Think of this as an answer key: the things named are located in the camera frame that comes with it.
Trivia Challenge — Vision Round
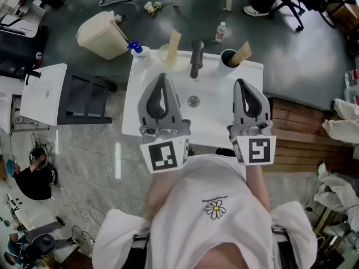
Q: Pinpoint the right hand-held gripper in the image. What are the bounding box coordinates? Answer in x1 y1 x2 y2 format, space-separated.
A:
226 78 278 166

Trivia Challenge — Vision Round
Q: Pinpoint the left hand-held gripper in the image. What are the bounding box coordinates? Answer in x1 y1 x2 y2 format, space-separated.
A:
137 72 192 175

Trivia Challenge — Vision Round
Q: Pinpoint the white cup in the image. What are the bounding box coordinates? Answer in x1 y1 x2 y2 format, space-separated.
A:
218 49 242 76

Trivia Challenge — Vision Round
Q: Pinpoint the pale green cup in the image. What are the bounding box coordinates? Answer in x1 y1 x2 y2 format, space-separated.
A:
157 44 179 66

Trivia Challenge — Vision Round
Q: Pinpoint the person's left forearm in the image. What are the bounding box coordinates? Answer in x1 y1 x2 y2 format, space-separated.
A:
144 171 175 221

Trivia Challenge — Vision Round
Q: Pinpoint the person's right forearm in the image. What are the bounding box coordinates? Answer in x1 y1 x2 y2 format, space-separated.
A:
246 163 271 215

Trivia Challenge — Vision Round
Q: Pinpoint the white sink basin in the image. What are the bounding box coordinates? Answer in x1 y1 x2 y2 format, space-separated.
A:
121 49 265 151

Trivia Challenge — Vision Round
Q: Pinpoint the person's right black shoe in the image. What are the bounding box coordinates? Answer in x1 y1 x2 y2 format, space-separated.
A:
215 147 237 157

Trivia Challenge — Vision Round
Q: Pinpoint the blue pump soap bottle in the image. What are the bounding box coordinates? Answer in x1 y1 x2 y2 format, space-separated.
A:
127 39 153 64

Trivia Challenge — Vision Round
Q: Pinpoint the black faucet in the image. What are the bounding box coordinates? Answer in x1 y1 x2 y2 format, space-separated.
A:
25 71 42 86
189 40 205 80

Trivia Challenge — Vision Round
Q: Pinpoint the wooden slat platform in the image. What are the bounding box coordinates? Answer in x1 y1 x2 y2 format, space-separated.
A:
263 97 356 174

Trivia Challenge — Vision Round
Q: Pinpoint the clear water bottle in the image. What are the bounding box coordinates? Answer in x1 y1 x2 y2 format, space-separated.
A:
214 21 227 43

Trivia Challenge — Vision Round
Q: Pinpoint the beige trash bin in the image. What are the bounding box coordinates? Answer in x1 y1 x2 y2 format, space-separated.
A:
76 10 130 61

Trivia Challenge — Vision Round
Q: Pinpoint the bunch of pale flowers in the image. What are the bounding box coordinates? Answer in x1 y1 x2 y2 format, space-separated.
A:
143 1 163 16

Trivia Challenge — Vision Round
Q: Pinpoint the pack of water bottles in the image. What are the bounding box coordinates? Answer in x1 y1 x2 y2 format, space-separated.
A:
344 68 359 101

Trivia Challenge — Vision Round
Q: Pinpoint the black office chair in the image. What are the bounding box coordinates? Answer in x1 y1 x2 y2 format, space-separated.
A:
269 0 338 34

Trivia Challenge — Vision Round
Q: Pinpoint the dark grey vanity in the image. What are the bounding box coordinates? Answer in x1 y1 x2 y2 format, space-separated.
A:
20 63 118 127

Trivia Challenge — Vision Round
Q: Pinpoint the person's white shirt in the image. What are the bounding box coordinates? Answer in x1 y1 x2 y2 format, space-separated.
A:
92 154 318 269

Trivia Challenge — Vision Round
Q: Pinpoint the metal table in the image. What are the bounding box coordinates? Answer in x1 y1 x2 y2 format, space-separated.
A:
0 0 47 39

